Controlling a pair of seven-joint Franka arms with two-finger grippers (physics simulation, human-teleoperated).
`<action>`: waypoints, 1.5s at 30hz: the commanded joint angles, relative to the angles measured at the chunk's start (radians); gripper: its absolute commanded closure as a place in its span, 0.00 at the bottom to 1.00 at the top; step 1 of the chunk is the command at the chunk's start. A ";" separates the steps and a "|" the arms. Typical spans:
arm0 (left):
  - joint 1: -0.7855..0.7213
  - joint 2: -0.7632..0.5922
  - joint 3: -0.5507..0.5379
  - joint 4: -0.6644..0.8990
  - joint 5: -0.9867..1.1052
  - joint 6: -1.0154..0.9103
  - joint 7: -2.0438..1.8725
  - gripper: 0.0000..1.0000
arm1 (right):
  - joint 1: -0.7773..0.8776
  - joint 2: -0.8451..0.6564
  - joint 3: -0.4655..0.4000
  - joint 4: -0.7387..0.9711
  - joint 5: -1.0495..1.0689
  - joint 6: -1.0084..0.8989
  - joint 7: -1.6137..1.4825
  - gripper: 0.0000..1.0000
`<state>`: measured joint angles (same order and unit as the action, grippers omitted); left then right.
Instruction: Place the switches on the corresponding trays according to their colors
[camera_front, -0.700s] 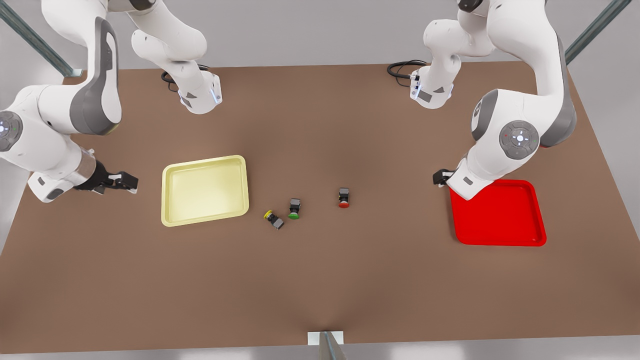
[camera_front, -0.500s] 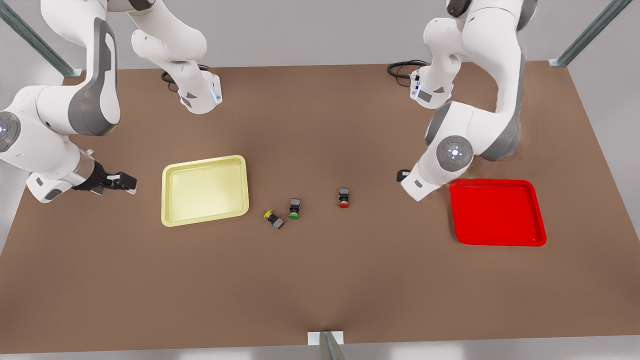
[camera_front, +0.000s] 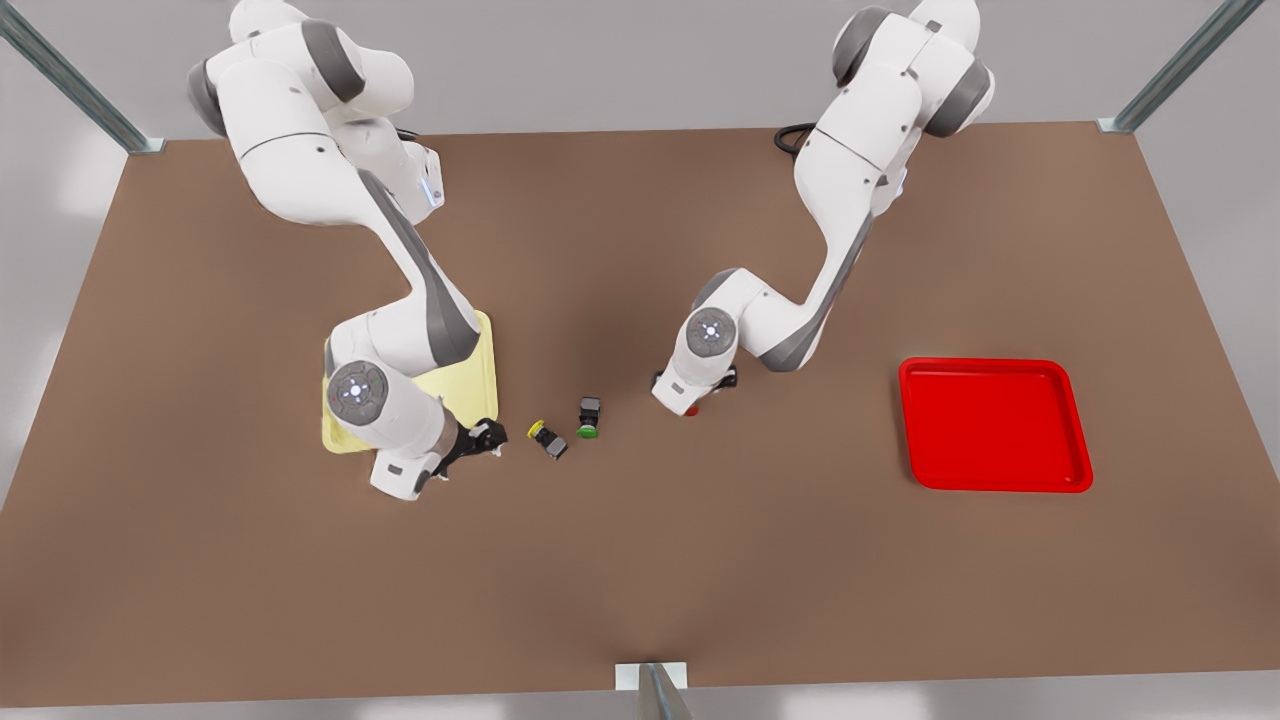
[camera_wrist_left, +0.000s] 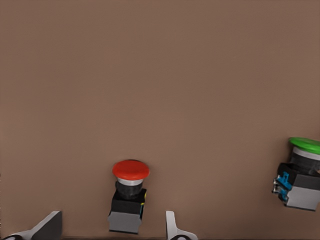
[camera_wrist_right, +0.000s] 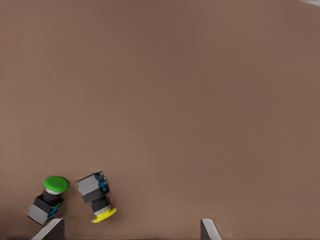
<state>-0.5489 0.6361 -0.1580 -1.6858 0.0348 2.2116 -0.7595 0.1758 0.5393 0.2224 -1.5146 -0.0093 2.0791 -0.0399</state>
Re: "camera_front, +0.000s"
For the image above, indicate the silver frame post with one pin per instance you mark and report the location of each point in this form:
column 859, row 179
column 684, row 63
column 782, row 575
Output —
column 655, row 692
column 1180, row 65
column 75, row 82

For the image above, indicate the green push-button switch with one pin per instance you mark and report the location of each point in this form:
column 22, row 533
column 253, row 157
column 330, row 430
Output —
column 589, row 414

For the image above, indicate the yellow push-button switch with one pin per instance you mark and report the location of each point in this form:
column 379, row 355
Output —
column 549, row 440

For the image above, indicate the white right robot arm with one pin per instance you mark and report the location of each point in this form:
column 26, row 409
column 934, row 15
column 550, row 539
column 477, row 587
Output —
column 290, row 120

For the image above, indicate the yellow tray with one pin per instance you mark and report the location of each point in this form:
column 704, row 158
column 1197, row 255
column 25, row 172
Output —
column 462, row 375

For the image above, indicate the red tray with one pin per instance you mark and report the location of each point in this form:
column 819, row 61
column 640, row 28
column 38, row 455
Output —
column 992, row 424

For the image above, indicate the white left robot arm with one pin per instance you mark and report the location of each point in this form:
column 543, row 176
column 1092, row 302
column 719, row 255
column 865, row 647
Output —
column 860, row 150

